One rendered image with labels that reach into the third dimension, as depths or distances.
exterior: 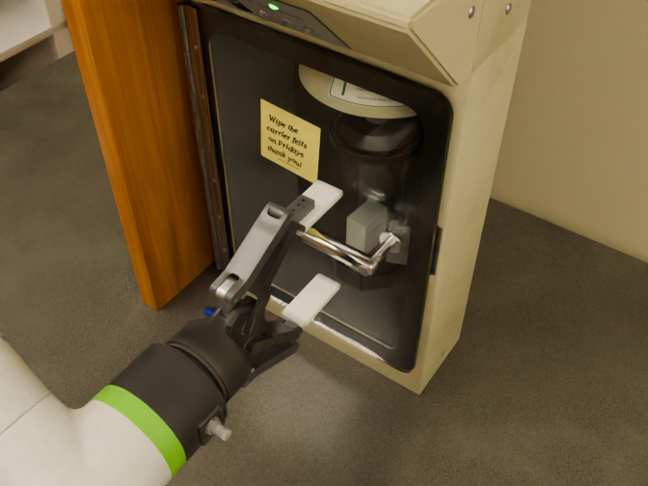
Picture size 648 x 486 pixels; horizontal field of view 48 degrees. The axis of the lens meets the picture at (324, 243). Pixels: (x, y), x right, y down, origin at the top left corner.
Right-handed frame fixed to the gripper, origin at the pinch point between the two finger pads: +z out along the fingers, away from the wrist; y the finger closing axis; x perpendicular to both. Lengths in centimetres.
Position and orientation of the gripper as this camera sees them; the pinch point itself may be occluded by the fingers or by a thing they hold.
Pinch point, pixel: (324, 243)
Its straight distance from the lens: 75.7
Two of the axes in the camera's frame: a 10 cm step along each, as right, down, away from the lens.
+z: 5.7, -5.8, 5.8
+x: -8.2, -4.0, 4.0
